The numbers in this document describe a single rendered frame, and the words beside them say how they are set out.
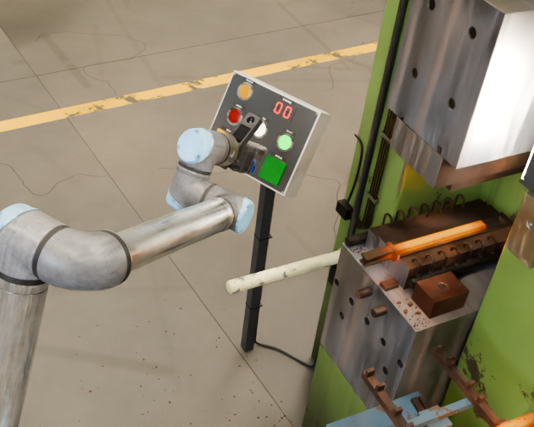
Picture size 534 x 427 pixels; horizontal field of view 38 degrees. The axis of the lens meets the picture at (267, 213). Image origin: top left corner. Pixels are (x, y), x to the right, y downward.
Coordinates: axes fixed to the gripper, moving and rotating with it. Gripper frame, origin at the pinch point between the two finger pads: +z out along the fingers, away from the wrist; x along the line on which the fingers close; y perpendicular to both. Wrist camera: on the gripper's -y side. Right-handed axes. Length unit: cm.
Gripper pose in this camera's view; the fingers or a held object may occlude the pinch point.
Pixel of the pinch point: (264, 147)
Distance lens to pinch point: 227.6
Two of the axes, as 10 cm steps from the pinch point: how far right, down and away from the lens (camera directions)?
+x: 7.9, 4.5, -4.2
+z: 4.8, 0.0, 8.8
